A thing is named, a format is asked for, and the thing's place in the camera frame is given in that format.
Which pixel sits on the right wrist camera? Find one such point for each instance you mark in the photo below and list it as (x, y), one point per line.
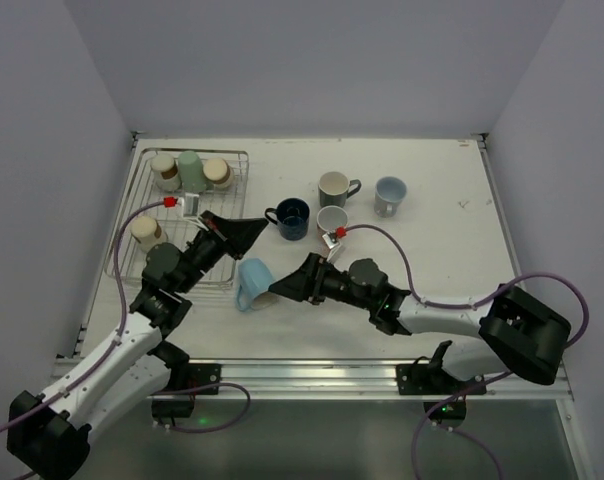
(333, 245)

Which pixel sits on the grey mug cream inside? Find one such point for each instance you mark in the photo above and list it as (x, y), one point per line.
(335, 188)

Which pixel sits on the cream cup brown band left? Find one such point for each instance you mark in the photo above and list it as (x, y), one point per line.
(165, 172)

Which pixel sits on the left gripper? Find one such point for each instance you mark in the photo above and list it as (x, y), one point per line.
(223, 238)

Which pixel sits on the pink dotted mug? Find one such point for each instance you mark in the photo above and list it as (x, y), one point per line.
(329, 218)

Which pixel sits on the dark navy mug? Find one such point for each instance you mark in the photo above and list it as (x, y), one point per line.
(291, 217)

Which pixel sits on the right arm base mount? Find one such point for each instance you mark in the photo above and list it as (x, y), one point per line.
(426, 377)

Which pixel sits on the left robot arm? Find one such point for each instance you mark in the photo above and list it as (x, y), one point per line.
(52, 432)

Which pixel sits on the cream cup brown band right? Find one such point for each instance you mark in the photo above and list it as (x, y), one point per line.
(218, 172)

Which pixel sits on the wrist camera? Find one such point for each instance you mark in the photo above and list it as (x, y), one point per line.
(333, 245)
(190, 206)

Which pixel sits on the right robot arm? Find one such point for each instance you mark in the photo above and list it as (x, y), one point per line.
(512, 332)

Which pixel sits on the aluminium mounting rail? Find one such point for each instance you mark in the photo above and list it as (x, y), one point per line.
(345, 380)

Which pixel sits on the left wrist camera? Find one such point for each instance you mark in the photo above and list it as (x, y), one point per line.
(190, 206)

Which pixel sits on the grey blue mug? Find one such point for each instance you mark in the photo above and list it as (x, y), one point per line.
(389, 194)

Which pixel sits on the light blue mug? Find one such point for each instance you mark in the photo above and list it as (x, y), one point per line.
(254, 280)

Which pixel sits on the cream cup brown band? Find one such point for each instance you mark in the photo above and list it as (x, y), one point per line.
(165, 172)
(218, 172)

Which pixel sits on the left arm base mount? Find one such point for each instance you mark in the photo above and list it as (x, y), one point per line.
(167, 408)

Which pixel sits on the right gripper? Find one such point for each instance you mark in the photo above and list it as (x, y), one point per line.
(317, 278)

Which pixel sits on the mint green cup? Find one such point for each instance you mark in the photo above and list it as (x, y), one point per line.
(191, 171)

